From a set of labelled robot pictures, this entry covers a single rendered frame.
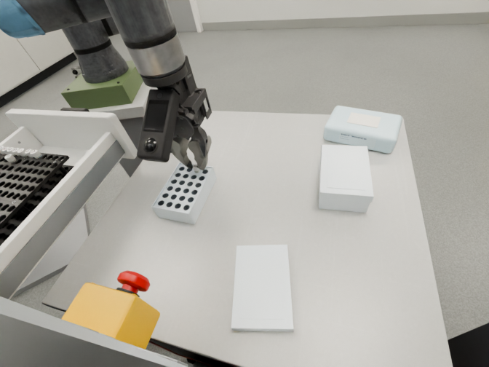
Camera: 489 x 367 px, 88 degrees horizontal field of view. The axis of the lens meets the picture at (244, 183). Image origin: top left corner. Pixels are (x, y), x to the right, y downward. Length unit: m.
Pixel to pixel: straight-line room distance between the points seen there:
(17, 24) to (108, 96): 0.51
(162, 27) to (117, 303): 0.34
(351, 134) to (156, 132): 0.40
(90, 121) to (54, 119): 0.10
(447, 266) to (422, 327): 1.00
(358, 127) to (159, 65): 0.42
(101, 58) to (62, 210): 0.60
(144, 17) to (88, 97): 0.66
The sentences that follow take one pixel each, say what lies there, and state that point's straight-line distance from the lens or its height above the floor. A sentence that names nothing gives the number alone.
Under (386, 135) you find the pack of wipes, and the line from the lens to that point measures 0.61.
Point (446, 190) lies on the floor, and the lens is 1.71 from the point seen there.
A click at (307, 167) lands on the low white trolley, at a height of 0.76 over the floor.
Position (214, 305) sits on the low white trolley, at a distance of 0.44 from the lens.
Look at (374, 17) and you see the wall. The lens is 3.56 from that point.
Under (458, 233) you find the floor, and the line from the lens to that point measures 1.56.
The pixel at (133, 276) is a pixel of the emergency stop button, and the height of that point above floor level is 0.89.
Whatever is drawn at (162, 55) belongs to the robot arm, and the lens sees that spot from 0.41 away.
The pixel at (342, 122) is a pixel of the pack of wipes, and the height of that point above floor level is 0.80.
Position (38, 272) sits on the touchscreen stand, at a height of 0.03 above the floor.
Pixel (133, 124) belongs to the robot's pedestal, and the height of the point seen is 0.67.
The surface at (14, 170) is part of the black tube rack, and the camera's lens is 0.63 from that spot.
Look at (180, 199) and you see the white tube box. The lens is 0.53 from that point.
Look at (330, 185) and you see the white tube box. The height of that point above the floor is 0.81.
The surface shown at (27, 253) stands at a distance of 0.52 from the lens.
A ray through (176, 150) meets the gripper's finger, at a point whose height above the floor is 0.86.
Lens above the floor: 1.17
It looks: 48 degrees down
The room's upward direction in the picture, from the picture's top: 12 degrees counter-clockwise
